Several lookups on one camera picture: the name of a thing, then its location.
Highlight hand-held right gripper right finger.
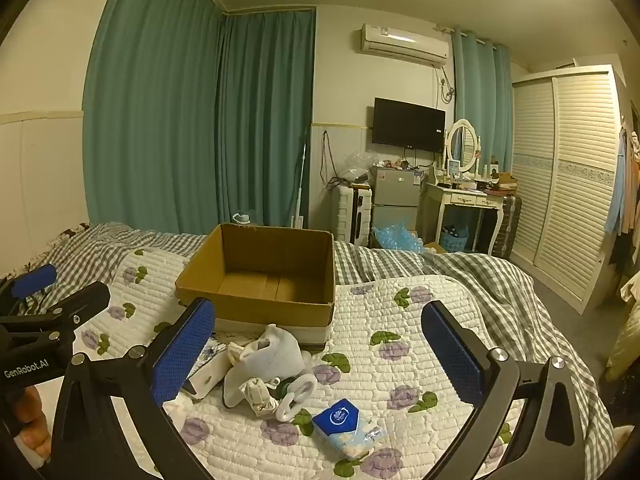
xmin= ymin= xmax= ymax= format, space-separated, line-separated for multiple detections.
xmin=421 ymin=300 xmax=601 ymax=480

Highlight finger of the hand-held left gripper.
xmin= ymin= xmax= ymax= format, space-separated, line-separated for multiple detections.
xmin=0 ymin=264 xmax=58 ymax=321
xmin=0 ymin=281 xmax=111 ymax=333

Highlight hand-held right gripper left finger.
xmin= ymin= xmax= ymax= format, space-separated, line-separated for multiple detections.
xmin=50 ymin=297 xmax=217 ymax=480

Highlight white small box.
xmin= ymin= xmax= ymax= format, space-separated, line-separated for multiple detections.
xmin=182 ymin=340 xmax=236 ymax=402

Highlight brown cardboard box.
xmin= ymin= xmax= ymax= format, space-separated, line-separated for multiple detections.
xmin=175 ymin=223 xmax=336 ymax=352

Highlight white grey sock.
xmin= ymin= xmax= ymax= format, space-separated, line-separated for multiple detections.
xmin=222 ymin=324 xmax=305 ymax=408

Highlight cream ruffled cloth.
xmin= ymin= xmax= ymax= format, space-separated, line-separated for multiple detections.
xmin=239 ymin=377 xmax=281 ymax=417

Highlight white ring-shaped soft item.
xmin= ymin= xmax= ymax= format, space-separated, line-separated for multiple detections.
xmin=274 ymin=374 xmax=319 ymax=422

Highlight white and black packet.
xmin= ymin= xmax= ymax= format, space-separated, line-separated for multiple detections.
xmin=311 ymin=398 xmax=388 ymax=458

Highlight person's left hand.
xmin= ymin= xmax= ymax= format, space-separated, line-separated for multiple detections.
xmin=10 ymin=385 xmax=52 ymax=461

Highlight brown patterned bedding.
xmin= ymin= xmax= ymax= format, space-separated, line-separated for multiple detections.
xmin=57 ymin=222 xmax=92 ymax=242

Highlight white floral quilt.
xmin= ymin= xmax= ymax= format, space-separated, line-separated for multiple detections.
xmin=30 ymin=247 xmax=601 ymax=480

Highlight blue basket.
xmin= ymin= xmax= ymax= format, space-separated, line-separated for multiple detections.
xmin=440 ymin=227 xmax=471 ymax=253

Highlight blue plastic bag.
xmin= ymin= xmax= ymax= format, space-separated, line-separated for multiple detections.
xmin=372 ymin=221 xmax=425 ymax=253

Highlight brown suitcase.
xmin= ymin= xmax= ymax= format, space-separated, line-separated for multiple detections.
xmin=492 ymin=194 xmax=523 ymax=260

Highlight white dressing table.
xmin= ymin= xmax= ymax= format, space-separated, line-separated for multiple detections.
xmin=424 ymin=180 xmax=506 ymax=258

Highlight yellowish cloth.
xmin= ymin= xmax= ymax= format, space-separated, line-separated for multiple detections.
xmin=605 ymin=300 xmax=640 ymax=382

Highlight silver small fridge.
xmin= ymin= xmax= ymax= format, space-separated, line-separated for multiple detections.
xmin=372 ymin=165 xmax=426 ymax=241

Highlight white ribbed suitcase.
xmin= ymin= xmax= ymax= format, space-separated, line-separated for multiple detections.
xmin=331 ymin=184 xmax=373 ymax=243

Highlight white mop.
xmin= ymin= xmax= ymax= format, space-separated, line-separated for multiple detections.
xmin=291 ymin=127 xmax=310 ymax=228

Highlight wide teal curtain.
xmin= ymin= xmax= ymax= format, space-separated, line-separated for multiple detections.
xmin=82 ymin=0 xmax=223 ymax=236

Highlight white louvred wardrobe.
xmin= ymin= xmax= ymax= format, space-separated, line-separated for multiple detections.
xmin=510 ymin=64 xmax=630 ymax=313

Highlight white oval mirror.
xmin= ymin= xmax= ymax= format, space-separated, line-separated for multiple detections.
xmin=446 ymin=118 xmax=481 ymax=173

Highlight clear plastic bag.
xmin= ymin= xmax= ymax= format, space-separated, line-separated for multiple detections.
xmin=340 ymin=152 xmax=373 ymax=181

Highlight hanging clothes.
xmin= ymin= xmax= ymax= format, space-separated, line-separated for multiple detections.
xmin=604 ymin=127 xmax=640 ymax=236

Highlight narrow teal curtain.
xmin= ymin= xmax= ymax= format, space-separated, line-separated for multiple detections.
xmin=450 ymin=27 xmax=515 ymax=171

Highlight white air conditioner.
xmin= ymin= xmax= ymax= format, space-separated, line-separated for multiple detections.
xmin=359 ymin=22 xmax=450 ymax=67

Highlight hanging wall cables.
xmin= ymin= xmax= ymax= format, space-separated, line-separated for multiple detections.
xmin=320 ymin=130 xmax=346 ymax=191

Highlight black wall television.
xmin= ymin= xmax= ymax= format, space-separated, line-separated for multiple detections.
xmin=371 ymin=97 xmax=447 ymax=153

